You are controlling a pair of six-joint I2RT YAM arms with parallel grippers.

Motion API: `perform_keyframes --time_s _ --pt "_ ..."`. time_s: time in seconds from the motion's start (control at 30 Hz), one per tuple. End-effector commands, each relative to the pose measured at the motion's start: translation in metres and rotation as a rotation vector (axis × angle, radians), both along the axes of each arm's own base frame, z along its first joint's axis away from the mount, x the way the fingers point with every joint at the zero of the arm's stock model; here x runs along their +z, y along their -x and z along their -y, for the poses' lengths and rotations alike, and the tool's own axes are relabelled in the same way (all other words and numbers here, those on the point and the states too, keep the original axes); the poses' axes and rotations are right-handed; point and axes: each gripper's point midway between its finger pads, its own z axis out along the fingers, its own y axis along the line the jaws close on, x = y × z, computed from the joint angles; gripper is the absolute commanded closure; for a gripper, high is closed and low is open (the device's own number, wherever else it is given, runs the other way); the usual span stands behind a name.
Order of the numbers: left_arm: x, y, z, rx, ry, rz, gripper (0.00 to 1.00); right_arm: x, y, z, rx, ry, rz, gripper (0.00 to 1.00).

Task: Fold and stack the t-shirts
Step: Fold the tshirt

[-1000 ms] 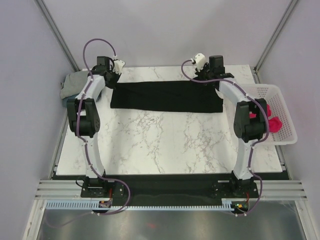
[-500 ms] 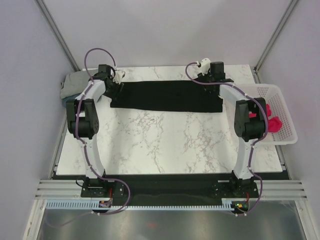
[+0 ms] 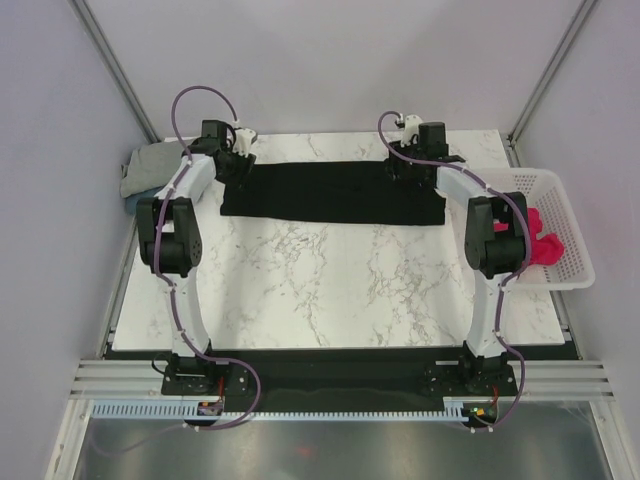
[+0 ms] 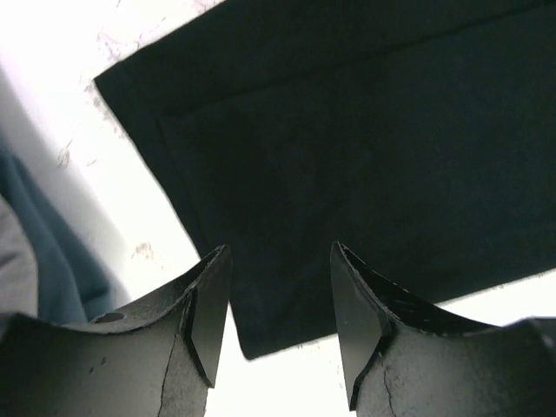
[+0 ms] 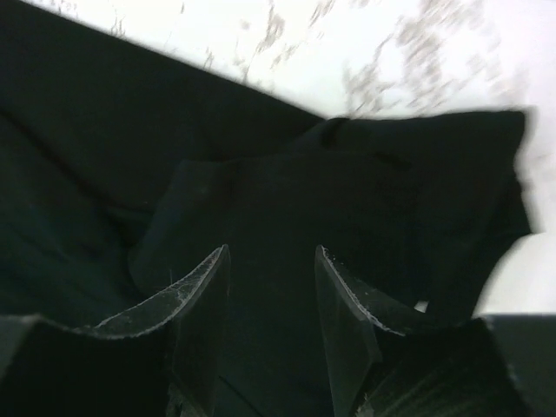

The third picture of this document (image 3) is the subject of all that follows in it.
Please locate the white plastic basket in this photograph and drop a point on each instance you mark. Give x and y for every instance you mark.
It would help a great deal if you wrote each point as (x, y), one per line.
(545, 192)

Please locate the black t shirt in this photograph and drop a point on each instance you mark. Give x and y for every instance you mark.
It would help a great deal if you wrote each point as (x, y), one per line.
(352, 192)

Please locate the white slotted cable duct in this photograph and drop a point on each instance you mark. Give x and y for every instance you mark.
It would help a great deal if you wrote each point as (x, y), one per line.
(445, 411)

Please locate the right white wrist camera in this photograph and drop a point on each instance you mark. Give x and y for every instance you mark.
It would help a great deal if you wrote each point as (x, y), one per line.
(409, 125)

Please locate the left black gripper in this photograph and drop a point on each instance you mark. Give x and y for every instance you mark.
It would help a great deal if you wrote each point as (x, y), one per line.
(245, 167)

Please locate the pink t shirt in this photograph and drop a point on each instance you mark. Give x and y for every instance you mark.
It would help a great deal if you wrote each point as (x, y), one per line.
(542, 240)

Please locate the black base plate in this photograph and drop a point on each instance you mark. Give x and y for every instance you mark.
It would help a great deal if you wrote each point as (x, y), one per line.
(419, 376)

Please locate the folded grey t shirt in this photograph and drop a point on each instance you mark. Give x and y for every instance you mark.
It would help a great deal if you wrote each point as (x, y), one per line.
(150, 166)

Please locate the left aluminium corner post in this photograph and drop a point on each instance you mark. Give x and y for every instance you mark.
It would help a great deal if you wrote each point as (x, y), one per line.
(108, 57)

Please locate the aluminium corner post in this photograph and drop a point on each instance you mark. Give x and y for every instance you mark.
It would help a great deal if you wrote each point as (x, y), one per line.
(567, 41)
(108, 57)

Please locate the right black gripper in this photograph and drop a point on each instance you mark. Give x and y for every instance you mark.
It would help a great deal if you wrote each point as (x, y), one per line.
(396, 169)

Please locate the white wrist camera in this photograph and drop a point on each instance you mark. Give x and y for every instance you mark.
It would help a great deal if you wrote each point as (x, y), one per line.
(409, 125)
(244, 139)

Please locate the right aluminium corner post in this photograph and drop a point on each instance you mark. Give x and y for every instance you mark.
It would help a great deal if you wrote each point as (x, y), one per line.
(567, 41)

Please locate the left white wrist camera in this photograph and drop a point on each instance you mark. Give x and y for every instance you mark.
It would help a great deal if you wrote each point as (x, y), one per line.
(244, 139)

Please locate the aluminium frame rail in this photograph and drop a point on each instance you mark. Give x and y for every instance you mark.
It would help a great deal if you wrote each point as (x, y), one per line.
(544, 380)

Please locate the folded blue t shirt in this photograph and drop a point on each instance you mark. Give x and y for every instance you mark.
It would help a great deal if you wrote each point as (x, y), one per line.
(132, 200)

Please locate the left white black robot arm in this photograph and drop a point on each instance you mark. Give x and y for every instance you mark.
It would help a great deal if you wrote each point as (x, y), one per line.
(170, 242)

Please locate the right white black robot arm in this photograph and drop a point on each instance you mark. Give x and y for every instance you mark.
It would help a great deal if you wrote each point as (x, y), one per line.
(483, 205)

